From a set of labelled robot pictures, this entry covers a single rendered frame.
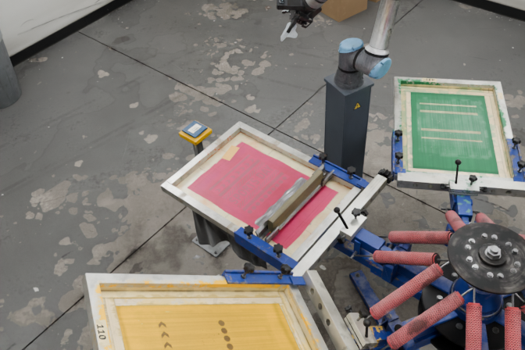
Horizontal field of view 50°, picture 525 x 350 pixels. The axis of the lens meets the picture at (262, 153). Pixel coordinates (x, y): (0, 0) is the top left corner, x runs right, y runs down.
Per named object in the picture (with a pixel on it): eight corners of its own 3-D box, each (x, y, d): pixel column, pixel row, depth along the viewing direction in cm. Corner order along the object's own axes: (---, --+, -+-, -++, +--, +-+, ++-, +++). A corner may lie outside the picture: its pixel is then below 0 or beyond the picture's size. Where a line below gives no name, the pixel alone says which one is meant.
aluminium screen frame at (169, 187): (162, 191, 274) (160, 185, 271) (240, 126, 305) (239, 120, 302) (291, 273, 236) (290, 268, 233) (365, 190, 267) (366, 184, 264)
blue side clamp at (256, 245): (234, 241, 251) (233, 232, 246) (242, 234, 253) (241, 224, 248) (288, 276, 236) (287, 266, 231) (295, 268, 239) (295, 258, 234)
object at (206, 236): (198, 244, 302) (187, 192, 272) (203, 241, 303) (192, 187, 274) (265, 290, 279) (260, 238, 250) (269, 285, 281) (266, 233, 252)
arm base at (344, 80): (351, 68, 295) (352, 52, 288) (369, 82, 286) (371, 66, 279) (328, 78, 290) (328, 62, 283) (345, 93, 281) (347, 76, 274)
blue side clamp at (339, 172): (308, 169, 280) (308, 159, 275) (313, 163, 283) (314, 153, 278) (359, 196, 266) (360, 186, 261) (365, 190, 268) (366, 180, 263)
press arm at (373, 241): (342, 237, 243) (342, 230, 239) (349, 228, 246) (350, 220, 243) (376, 257, 235) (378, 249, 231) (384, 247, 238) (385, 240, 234)
